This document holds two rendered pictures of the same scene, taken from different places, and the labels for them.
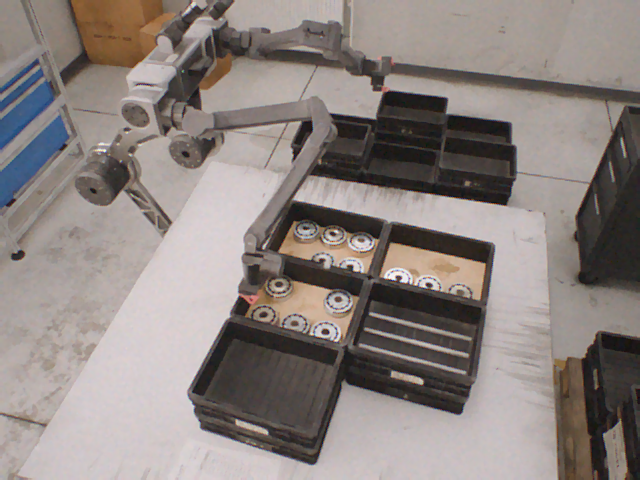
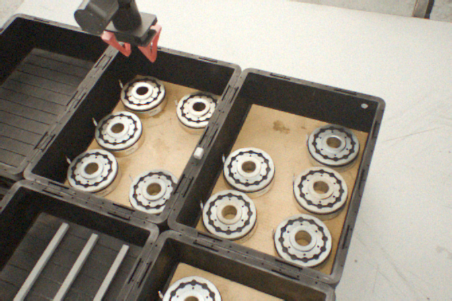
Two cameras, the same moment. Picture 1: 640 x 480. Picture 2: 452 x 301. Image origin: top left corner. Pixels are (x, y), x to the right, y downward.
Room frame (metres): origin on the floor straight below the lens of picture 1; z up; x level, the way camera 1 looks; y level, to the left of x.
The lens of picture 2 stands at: (1.40, -0.50, 1.65)
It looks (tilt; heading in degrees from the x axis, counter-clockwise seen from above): 55 degrees down; 99
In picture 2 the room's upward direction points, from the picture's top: 7 degrees counter-clockwise
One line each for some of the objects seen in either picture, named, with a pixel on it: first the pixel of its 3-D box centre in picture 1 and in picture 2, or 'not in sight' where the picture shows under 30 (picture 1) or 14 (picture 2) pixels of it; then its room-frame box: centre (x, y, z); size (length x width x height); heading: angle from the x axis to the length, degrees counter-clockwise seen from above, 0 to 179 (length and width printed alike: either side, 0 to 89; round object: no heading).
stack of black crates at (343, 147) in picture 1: (331, 166); not in sight; (2.55, -0.06, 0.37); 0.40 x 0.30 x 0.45; 76
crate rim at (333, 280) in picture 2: (327, 237); (283, 161); (1.44, -0.02, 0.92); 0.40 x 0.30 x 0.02; 72
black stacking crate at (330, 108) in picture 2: (327, 247); (282, 175); (1.44, -0.02, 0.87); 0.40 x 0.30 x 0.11; 72
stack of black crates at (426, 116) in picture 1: (408, 137); not in sight; (2.85, -0.54, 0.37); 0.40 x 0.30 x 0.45; 76
